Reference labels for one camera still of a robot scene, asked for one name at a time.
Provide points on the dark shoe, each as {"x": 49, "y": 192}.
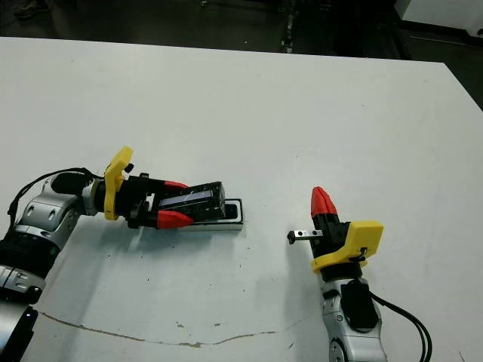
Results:
{"x": 26, "y": 8}

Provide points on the white camera box base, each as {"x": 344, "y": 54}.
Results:
{"x": 226, "y": 227}

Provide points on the black camera box lid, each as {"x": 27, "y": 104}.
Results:
{"x": 203, "y": 205}

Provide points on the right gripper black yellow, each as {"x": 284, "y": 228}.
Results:
{"x": 362, "y": 241}

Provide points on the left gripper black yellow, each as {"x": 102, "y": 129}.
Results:
{"x": 113, "y": 188}

